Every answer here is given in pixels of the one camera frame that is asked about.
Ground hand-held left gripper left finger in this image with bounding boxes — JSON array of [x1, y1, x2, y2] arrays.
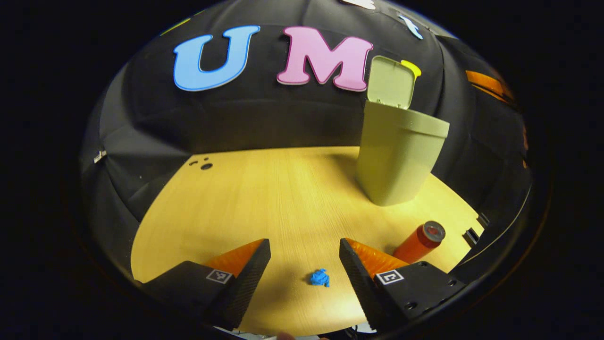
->
[[141, 238, 272, 332]]

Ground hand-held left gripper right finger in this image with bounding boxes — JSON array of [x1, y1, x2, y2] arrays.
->
[[338, 238, 467, 333]]

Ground blue paper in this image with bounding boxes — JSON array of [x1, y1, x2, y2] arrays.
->
[[309, 268, 331, 288]]

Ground orange pop can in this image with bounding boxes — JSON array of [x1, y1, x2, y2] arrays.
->
[[393, 220, 447, 265]]

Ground pale green garbage bin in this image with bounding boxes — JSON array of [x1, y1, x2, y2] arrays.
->
[[355, 55, 451, 207]]

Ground wooden desktop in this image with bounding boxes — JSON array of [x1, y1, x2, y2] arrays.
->
[[130, 145, 486, 337]]

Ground black backdrop cloth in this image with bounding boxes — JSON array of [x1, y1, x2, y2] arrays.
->
[[80, 0, 534, 285]]

